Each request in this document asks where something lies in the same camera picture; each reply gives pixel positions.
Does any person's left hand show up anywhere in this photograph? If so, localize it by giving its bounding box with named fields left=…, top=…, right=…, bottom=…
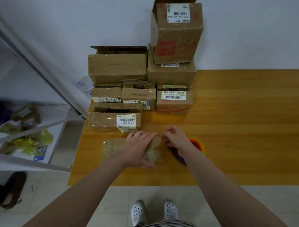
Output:
left=119, top=131, right=159, bottom=169

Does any person's right hand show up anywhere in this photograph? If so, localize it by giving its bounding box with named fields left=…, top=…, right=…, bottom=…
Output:
left=163, top=125, right=194, bottom=157

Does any blue orange tape dispenser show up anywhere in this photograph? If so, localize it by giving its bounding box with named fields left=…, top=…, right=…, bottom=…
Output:
left=169, top=136, right=206, bottom=166

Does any small brown cardboard box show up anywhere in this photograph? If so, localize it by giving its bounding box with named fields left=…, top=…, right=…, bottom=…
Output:
left=101, top=136, right=164, bottom=163

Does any squat red-printed cardboard box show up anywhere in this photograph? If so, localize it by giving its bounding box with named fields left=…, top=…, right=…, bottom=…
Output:
left=156, top=84, right=194, bottom=113

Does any box barcode label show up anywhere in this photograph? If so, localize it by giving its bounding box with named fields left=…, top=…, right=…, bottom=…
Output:
left=88, top=111, right=142, bottom=133

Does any stack of cardboard boxes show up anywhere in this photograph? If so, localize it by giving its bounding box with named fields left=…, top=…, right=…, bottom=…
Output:
left=88, top=0, right=204, bottom=113

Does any person's left forearm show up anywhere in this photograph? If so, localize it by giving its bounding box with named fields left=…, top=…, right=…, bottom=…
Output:
left=23, top=157, right=141, bottom=227

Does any person's right forearm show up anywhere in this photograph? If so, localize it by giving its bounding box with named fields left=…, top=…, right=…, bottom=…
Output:
left=180, top=147, right=288, bottom=227

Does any person's striped clothing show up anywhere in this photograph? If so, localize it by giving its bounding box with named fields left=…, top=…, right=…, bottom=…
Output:
left=145, top=220, right=197, bottom=227

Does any wooden table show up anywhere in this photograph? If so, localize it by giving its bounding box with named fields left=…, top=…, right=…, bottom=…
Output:
left=68, top=69, right=299, bottom=187

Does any grey metal shelf rack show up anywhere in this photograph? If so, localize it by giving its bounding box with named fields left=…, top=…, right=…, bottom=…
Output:
left=0, top=21, right=89, bottom=173

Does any yellow plastic bag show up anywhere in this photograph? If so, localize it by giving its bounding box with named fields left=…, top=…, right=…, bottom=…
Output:
left=9, top=129, right=54, bottom=156

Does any small open carton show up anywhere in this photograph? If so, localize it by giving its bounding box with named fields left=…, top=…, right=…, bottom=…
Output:
left=12, top=104, right=42, bottom=131

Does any dark blue bag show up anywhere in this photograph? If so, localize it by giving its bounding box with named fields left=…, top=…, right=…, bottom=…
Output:
left=0, top=103, right=10, bottom=124

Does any white paper wall sign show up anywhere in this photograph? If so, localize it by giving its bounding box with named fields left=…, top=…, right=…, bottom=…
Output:
left=75, top=77, right=94, bottom=98

